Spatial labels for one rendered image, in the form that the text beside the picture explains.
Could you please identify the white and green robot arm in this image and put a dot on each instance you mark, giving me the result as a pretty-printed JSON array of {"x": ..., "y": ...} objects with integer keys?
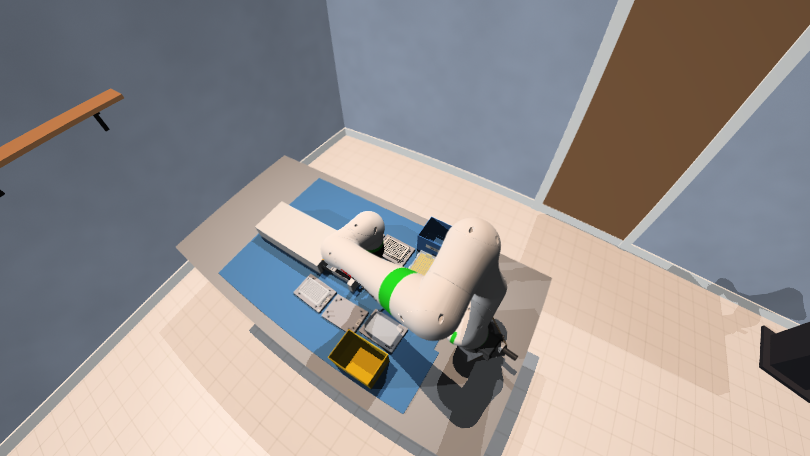
[{"x": 433, "y": 305}]

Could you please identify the dark blue open-top bin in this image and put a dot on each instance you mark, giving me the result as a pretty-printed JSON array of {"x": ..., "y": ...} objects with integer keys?
[{"x": 431, "y": 237}]

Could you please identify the blue flat mat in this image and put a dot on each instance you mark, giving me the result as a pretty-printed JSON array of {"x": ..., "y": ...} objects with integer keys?
[{"x": 267, "y": 277}]

